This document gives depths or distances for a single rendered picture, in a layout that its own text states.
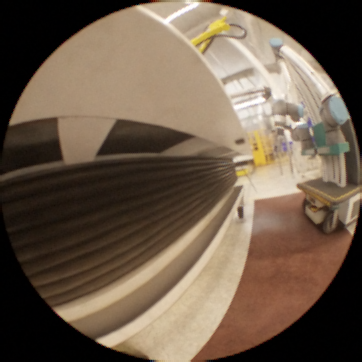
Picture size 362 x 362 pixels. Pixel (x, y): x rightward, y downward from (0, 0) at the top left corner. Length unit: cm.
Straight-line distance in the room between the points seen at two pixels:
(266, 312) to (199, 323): 32
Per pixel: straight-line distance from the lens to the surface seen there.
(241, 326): 69
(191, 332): 70
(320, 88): 96
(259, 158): 1046
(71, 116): 15
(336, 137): 104
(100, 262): 35
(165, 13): 985
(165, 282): 40
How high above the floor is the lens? 68
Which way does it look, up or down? 2 degrees down
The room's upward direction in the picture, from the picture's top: 13 degrees counter-clockwise
